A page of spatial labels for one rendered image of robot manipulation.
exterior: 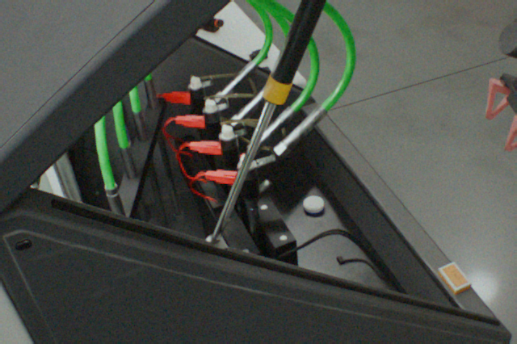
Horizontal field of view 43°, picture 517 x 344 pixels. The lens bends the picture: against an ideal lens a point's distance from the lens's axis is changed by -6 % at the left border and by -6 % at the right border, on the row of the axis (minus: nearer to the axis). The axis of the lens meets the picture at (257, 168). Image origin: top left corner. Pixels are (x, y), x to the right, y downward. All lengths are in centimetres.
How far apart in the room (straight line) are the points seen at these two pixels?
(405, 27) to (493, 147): 104
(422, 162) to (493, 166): 29
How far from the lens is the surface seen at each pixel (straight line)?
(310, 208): 133
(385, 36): 355
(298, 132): 101
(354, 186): 127
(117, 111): 98
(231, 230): 111
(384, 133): 288
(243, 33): 162
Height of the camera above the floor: 177
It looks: 40 degrees down
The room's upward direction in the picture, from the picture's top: 7 degrees counter-clockwise
